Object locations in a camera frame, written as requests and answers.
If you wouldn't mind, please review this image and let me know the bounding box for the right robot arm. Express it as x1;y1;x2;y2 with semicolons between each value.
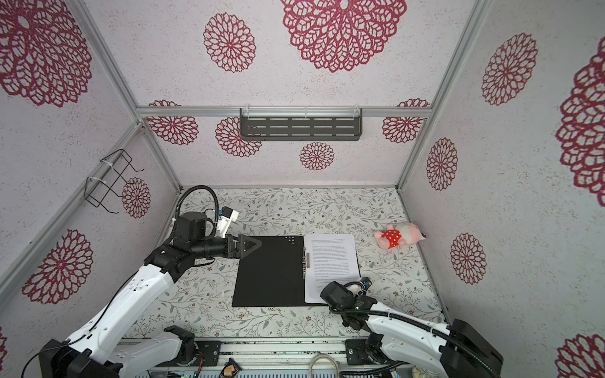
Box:
320;278;504;377

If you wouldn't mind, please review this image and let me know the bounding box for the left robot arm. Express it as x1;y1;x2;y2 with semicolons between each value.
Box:
35;207;246;377

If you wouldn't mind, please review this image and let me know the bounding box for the grey wall shelf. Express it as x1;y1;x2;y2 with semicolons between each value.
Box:
239;108;363;142

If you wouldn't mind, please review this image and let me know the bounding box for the metal folder clip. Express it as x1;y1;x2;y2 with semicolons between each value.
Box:
302;248;310;280

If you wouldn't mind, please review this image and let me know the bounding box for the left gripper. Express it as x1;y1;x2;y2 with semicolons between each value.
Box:
193;232;262;260

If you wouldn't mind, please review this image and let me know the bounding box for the black wire wall rack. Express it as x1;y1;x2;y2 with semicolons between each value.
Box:
83;149;144;214

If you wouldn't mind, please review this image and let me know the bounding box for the pink plush toy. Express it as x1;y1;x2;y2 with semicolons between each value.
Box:
373;223;426;250

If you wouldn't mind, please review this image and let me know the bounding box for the printed paper sheet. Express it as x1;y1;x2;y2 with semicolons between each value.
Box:
303;234;361;305

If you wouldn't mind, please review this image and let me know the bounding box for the white cable loop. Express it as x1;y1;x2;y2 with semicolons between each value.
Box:
308;353;341;378

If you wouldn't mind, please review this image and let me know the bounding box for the blue black folder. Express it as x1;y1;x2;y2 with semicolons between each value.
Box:
232;235;326;308

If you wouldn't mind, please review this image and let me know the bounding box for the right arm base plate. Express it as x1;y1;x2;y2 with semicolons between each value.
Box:
344;339;384;365

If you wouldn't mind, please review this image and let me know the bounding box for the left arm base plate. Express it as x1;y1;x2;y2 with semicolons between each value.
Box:
164;325;222;366

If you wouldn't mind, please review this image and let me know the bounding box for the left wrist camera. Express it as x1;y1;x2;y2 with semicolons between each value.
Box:
217;206;239;239

